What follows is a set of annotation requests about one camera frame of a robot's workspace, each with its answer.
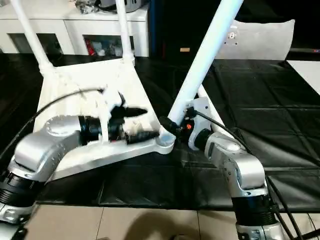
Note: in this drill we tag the dark grey bag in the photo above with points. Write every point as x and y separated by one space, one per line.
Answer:
117 4

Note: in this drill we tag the grey cushion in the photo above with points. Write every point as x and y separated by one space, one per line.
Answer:
262 42

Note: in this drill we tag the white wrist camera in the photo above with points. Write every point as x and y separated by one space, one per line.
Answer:
107 107
199 110

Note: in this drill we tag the black work mat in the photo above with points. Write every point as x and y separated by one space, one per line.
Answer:
280 130

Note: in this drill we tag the small tan label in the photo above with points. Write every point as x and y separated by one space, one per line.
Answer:
185 49

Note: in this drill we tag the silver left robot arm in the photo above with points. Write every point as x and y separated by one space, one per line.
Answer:
40 150

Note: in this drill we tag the black stand leg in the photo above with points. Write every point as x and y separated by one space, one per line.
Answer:
311 235

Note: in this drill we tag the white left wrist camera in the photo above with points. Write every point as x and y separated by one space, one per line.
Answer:
107 107

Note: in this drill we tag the white flat sheet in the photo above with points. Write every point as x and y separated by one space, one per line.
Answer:
305 75

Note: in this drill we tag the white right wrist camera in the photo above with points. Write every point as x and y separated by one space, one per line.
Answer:
199 110

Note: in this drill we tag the white cabinet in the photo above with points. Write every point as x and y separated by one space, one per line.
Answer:
60 27

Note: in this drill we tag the white plastic table top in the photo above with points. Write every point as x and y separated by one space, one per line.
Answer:
90 80

